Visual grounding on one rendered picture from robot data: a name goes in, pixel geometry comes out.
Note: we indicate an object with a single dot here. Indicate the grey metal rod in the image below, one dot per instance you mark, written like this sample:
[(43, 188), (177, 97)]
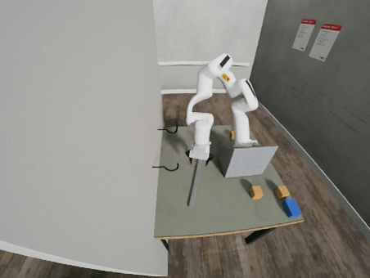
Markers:
[(195, 184)]

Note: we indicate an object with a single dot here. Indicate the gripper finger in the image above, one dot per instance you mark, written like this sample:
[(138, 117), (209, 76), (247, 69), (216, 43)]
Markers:
[(187, 153), (209, 159)]

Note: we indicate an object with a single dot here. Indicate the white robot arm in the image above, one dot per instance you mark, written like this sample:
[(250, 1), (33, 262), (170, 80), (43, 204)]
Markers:
[(218, 68)]

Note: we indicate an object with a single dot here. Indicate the small tan block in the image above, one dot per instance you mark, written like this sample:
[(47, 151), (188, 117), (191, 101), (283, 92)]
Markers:
[(256, 192), (282, 192)]

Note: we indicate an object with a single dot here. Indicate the white wall panel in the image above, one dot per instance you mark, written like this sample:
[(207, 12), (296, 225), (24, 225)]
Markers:
[(77, 184)]

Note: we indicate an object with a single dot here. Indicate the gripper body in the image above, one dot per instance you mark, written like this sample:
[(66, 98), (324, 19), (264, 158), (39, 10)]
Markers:
[(206, 150)]

